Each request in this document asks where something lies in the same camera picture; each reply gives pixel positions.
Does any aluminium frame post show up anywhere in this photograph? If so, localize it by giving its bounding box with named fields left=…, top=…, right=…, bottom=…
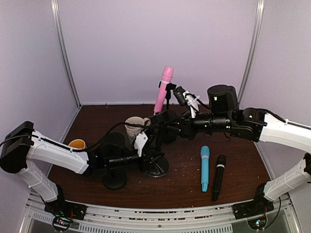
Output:
left=51, top=0, right=82, bottom=108
left=238, top=0, right=265, bottom=105

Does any black toy microphone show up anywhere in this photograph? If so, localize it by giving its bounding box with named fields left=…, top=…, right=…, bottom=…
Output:
left=212, top=154, right=226, bottom=201

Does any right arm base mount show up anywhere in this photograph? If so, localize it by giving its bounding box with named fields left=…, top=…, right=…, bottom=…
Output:
left=232, top=183, right=281, bottom=232

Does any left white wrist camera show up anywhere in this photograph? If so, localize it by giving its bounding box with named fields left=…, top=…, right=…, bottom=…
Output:
left=133, top=131, right=148, bottom=157

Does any pink toy microphone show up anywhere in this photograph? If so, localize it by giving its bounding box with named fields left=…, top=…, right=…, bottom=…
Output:
left=154, top=66, right=174, bottom=115

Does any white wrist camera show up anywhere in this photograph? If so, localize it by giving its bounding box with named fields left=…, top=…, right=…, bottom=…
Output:
left=133, top=131, right=148, bottom=157
left=182, top=91, right=200, bottom=118

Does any taped base microphone stand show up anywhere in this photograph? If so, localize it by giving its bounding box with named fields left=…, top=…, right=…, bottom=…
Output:
left=143, top=110, right=177, bottom=178

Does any front aluminium rail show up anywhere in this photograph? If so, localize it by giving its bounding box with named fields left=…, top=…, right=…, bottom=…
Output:
left=19, top=193, right=301, bottom=233

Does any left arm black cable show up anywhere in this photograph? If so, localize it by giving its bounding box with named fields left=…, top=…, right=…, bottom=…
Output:
left=0, top=121, right=166, bottom=153

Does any right aluminium frame post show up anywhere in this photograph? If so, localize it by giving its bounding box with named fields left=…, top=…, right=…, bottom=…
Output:
left=238, top=0, right=265, bottom=105

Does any yellow inside cup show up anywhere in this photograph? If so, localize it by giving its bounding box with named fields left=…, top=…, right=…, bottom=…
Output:
left=68, top=139, right=86, bottom=150

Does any blue toy microphone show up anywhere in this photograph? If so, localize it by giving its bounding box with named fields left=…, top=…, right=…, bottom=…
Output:
left=200, top=146, right=210, bottom=192

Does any left aluminium frame post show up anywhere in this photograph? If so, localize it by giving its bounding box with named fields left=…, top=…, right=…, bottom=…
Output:
left=51, top=0, right=82, bottom=108

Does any black microphone stand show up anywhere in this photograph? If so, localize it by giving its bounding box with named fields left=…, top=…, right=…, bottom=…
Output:
left=102, top=168, right=127, bottom=191
left=163, top=83, right=177, bottom=143

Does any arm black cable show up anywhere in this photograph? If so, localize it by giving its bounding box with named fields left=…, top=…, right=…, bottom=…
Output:
left=194, top=97, right=311, bottom=127
left=0, top=121, right=166, bottom=153

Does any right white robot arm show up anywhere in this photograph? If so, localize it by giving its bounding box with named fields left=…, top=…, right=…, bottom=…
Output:
left=173, top=84, right=311, bottom=201

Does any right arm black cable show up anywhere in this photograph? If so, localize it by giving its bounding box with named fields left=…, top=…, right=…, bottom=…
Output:
left=194, top=97, right=311, bottom=127

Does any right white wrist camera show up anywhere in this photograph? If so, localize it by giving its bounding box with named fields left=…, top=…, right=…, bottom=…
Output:
left=182, top=91, right=200, bottom=118

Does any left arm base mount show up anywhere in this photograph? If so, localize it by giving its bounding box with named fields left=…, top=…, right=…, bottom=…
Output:
left=43, top=185, right=87, bottom=233

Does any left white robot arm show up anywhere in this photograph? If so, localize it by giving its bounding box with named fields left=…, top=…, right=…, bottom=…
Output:
left=0, top=121, right=169, bottom=213

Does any white ceramic mug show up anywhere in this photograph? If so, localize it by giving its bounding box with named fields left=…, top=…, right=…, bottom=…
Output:
left=125, top=116, right=151, bottom=146

